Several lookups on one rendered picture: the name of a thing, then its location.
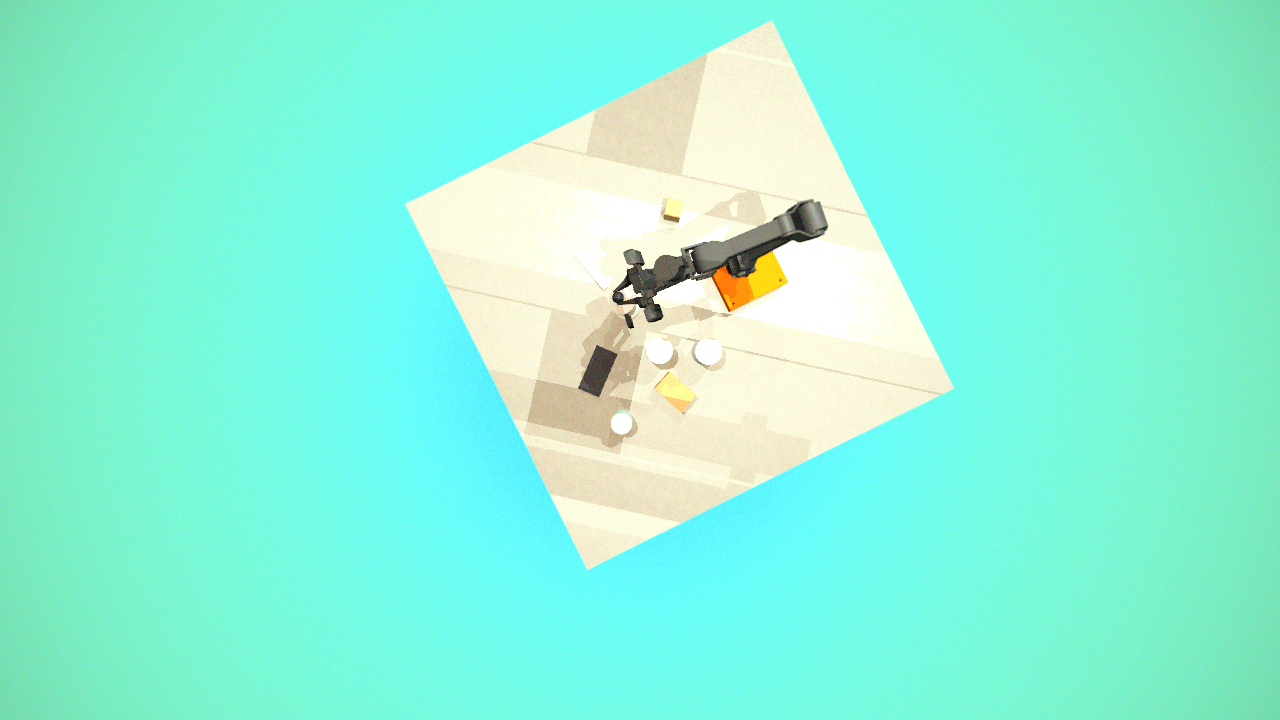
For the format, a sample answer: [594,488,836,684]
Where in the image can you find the white flat bar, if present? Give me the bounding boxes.
[573,249,611,290]

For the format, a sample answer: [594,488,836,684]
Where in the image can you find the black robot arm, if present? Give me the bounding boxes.
[628,199,829,300]

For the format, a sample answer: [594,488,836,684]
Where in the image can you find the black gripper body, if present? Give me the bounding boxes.
[623,249,672,323]

